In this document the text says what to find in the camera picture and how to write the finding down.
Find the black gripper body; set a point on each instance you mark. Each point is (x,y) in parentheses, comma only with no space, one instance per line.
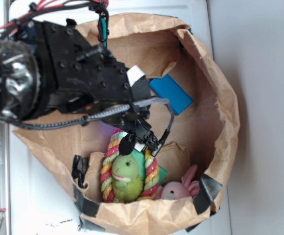
(85,79)

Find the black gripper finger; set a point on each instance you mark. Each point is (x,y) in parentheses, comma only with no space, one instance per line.
(127,144)
(146,136)

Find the multicolored twisted rope toy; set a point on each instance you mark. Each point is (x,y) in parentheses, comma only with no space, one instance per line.
(148,192)

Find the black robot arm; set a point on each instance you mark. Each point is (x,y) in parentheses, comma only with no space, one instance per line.
(22,83)

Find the green rectangular block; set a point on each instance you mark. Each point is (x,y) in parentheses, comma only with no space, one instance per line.
(149,170)

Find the green frog plush toy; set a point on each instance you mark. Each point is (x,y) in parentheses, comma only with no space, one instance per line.
(127,182)

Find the blue rectangular block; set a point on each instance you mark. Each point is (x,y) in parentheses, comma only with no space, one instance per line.
(167,87)

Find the pink bunny plush toy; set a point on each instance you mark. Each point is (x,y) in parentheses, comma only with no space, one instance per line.
(177,190)

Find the brown paper bag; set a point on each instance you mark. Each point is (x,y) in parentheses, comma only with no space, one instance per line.
(205,133)

